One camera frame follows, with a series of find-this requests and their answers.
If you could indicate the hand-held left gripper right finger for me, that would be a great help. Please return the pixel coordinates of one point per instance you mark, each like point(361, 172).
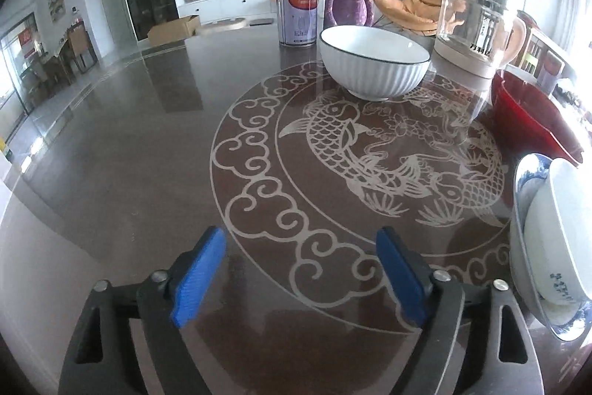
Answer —
point(400, 279)

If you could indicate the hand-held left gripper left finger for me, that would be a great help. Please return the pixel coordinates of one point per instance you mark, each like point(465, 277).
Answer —
point(199, 279)

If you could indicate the blue and white plate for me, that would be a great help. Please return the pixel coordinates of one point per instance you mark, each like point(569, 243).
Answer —
point(519, 256)

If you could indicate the small white bowl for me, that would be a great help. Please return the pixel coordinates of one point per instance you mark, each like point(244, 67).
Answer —
point(559, 228)

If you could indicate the white ribbed bowl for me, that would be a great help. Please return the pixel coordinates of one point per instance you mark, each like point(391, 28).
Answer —
point(374, 69)

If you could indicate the cardboard box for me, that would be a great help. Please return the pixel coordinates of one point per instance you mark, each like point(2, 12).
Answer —
point(173, 29)

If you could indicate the wooden coffee table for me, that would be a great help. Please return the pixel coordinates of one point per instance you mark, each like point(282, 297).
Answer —
point(222, 26)

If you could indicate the dark wooden dining chair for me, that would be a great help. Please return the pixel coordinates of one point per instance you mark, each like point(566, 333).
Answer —
point(82, 48)

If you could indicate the red lid canister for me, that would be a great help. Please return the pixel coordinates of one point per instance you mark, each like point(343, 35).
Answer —
point(551, 69)

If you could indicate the glass kettle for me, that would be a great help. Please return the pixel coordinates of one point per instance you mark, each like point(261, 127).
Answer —
point(471, 20)

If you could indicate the orange lounge chair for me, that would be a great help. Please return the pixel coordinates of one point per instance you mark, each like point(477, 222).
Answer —
point(407, 8)

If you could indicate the white television cabinet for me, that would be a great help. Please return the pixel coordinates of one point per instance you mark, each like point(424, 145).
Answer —
point(231, 6)

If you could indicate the tin can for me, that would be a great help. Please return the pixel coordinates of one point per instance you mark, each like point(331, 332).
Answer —
point(297, 13)

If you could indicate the white door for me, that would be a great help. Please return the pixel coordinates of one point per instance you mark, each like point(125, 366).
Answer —
point(108, 1)

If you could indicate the framed wall picture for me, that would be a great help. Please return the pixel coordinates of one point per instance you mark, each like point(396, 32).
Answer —
point(56, 1)

